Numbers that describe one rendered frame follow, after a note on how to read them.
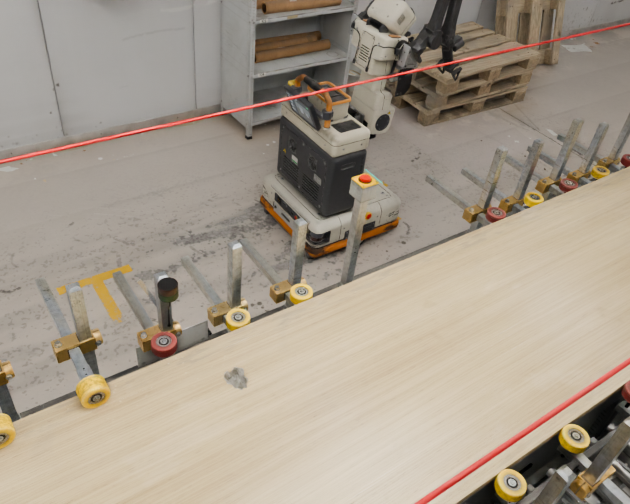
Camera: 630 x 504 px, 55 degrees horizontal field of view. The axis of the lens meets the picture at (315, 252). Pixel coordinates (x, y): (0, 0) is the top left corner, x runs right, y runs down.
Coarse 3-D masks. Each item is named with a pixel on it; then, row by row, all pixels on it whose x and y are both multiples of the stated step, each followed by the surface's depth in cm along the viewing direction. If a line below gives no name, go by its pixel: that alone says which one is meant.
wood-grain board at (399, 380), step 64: (576, 192) 279; (448, 256) 235; (512, 256) 239; (576, 256) 243; (320, 320) 203; (384, 320) 206; (448, 320) 209; (512, 320) 212; (576, 320) 215; (128, 384) 176; (192, 384) 178; (256, 384) 181; (320, 384) 183; (384, 384) 185; (448, 384) 188; (512, 384) 190; (576, 384) 193; (64, 448) 159; (128, 448) 161; (192, 448) 163; (256, 448) 165; (320, 448) 167; (384, 448) 169; (448, 448) 171; (512, 448) 173
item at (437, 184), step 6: (426, 180) 288; (432, 180) 284; (438, 180) 285; (438, 186) 282; (444, 186) 281; (444, 192) 280; (450, 192) 278; (450, 198) 278; (456, 198) 275; (462, 198) 275; (456, 204) 276; (462, 204) 273; (468, 204) 272; (480, 216) 266; (480, 222) 267; (486, 222) 264
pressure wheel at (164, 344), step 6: (156, 336) 190; (162, 336) 190; (168, 336) 191; (174, 336) 190; (156, 342) 188; (162, 342) 188; (168, 342) 189; (174, 342) 189; (156, 348) 186; (162, 348) 186; (168, 348) 187; (174, 348) 188; (156, 354) 187; (162, 354) 187; (168, 354) 188
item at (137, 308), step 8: (120, 272) 216; (120, 280) 213; (120, 288) 212; (128, 288) 211; (128, 296) 208; (136, 296) 208; (136, 304) 205; (136, 312) 203; (144, 312) 203; (144, 320) 200; (144, 328) 199
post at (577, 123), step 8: (576, 120) 273; (576, 128) 274; (568, 136) 279; (576, 136) 278; (568, 144) 280; (560, 152) 285; (568, 152) 283; (560, 160) 286; (560, 168) 288; (552, 176) 293; (544, 200) 301
